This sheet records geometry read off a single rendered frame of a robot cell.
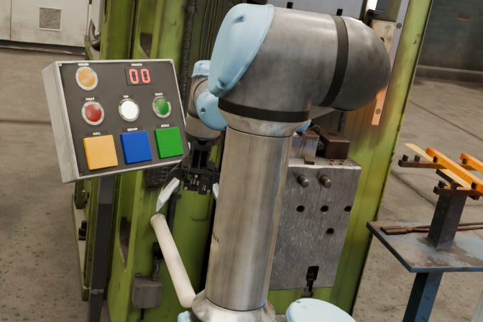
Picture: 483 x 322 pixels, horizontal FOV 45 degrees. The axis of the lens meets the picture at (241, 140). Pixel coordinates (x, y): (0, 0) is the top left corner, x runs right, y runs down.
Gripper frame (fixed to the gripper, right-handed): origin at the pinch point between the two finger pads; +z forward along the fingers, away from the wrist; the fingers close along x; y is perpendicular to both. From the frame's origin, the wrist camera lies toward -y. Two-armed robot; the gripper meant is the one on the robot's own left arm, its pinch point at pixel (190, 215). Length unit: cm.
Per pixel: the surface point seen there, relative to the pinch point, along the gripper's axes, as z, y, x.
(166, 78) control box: -21.9, -34.1, -10.6
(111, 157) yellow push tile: -6.2, -12.9, -20.2
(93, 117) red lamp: -14.7, -15.2, -25.7
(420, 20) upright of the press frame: -44, -78, 70
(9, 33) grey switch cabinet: 75, -532, -207
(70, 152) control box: -7.8, -8.9, -29.1
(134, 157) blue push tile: -5.4, -16.6, -15.1
